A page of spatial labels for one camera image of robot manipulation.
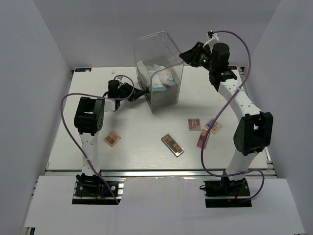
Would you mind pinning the clear acrylic makeup organizer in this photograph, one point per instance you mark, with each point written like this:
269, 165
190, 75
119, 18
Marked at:
159, 48

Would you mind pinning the aluminium front rail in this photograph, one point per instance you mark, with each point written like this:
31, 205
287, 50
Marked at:
196, 173

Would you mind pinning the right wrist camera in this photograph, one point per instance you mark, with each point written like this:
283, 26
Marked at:
213, 38

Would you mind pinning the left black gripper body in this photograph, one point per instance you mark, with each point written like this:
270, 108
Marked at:
126, 91

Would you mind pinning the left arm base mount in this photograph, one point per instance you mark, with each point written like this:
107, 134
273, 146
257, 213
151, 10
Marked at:
91, 190

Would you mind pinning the pink blush palette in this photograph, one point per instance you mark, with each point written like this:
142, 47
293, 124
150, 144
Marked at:
201, 139

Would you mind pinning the cotton pad pack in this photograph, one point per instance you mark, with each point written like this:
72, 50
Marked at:
148, 71
162, 80

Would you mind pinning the colourful eyeshadow palette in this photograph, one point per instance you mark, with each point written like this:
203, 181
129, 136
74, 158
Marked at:
215, 128

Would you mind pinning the left blue table label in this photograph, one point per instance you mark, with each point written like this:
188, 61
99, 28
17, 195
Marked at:
82, 70

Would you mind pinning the aluminium right side rail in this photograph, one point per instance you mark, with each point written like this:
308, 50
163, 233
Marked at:
244, 80

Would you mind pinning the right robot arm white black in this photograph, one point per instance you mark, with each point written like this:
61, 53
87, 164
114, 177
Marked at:
226, 83

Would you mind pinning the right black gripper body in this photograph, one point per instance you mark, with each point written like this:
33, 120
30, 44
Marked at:
203, 58

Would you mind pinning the long brown eyeshadow palette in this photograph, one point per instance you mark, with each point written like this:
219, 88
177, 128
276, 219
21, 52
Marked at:
172, 145

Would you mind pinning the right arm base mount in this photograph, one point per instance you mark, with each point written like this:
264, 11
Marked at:
217, 195

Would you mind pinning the nine pan pink palette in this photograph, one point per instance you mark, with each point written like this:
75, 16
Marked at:
194, 124

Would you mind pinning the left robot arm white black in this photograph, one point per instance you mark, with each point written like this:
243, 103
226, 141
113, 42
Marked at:
89, 118

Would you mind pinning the aluminium rail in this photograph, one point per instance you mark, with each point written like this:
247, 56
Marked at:
244, 80
196, 173

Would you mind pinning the square brown eyeshadow palette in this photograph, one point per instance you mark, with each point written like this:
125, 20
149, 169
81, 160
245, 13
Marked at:
111, 138

